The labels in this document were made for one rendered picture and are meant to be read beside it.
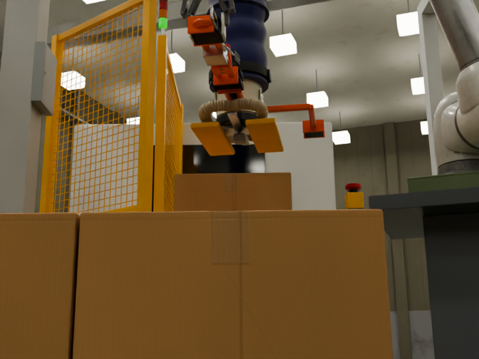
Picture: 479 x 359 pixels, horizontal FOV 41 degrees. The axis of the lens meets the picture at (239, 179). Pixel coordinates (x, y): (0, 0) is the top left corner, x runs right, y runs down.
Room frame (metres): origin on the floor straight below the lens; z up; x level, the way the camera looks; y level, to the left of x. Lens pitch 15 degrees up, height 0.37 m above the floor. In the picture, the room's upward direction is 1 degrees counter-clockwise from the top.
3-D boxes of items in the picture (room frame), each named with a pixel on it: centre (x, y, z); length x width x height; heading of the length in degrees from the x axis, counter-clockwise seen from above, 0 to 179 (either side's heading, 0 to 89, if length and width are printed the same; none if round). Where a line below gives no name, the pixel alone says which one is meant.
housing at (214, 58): (1.74, 0.07, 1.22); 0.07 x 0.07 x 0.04; 81
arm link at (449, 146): (1.76, -0.66, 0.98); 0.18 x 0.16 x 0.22; 10
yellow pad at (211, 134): (2.21, 0.09, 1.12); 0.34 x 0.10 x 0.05; 171
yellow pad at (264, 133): (2.18, -0.10, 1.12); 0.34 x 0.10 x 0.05; 171
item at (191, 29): (1.60, 0.09, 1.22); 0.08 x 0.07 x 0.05; 171
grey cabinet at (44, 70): (2.82, 0.93, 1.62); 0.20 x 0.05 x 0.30; 0
